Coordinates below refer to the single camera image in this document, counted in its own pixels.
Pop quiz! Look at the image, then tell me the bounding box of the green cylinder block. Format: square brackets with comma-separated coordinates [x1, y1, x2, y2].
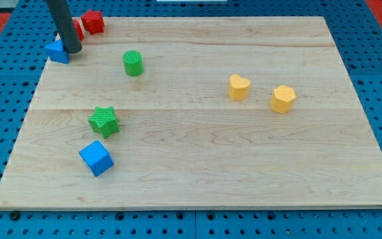
[122, 50, 144, 76]

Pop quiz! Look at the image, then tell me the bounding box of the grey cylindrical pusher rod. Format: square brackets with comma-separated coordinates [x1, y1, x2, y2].
[46, 0, 82, 54]

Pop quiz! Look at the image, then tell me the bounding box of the yellow hexagon block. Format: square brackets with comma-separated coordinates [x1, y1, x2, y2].
[270, 85, 296, 114]

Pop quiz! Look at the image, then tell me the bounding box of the red circle block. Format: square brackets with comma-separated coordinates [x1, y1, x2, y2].
[72, 19, 84, 41]

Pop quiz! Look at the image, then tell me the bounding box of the blue cube block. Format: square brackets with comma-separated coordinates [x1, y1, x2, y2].
[79, 141, 114, 177]

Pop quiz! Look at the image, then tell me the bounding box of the light wooden board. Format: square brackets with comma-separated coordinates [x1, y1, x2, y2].
[0, 17, 382, 211]

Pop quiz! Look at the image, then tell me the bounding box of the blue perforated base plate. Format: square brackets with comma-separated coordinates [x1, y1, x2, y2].
[0, 1, 382, 238]

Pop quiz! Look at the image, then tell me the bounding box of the yellow heart block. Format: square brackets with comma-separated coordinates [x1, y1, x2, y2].
[228, 74, 251, 101]

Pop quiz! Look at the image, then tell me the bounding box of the red star block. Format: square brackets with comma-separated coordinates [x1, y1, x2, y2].
[80, 10, 105, 35]

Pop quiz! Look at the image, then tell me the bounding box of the blue triangle block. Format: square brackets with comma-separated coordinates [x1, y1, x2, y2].
[44, 39, 69, 64]

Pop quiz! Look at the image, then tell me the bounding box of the green star block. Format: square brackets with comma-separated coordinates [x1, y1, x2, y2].
[88, 107, 120, 139]

